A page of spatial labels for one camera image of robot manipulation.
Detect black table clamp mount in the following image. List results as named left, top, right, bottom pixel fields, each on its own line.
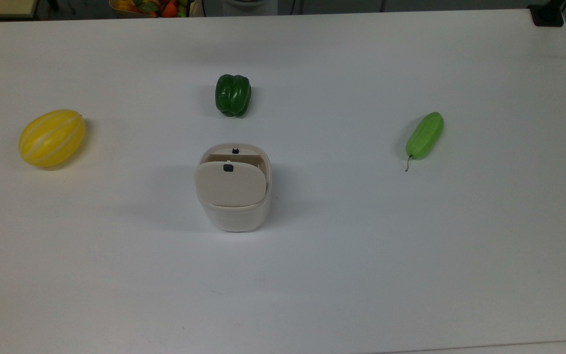
left=528, top=0, right=566, bottom=27

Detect beige garbage bin body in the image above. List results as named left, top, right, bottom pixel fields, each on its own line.
left=196, top=143, right=272, bottom=233

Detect light green toy cucumber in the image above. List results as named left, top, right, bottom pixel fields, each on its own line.
left=404, top=111, right=445, bottom=172

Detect dark green toy bell pepper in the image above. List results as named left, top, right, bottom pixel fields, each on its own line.
left=215, top=74, right=252, bottom=118

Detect beige hinged bin lid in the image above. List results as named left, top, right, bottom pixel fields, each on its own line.
left=194, top=161, right=268, bottom=207

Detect yellow striped toy melon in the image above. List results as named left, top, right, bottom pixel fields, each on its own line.
left=18, top=109, right=86, bottom=168

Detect basket of toy fruit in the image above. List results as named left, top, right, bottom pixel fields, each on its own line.
left=109, top=0, right=200, bottom=19

